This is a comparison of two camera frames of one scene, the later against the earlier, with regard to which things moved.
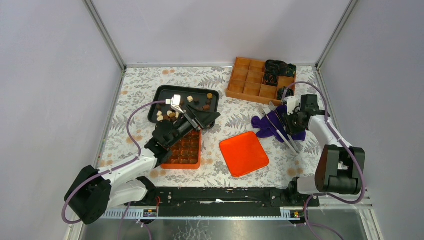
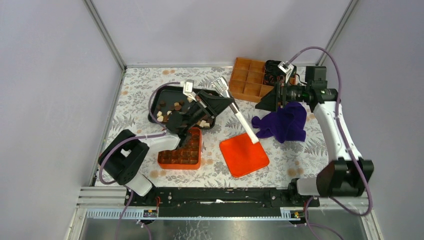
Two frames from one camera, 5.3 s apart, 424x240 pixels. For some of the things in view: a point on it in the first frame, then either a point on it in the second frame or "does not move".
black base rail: [257, 201] does not move
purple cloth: [266, 129] does not move
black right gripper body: [292, 123] -> [289, 93]
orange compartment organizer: [246, 82] does not move
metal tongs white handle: [296, 152] -> [221, 83]
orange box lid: [243, 154] does not move
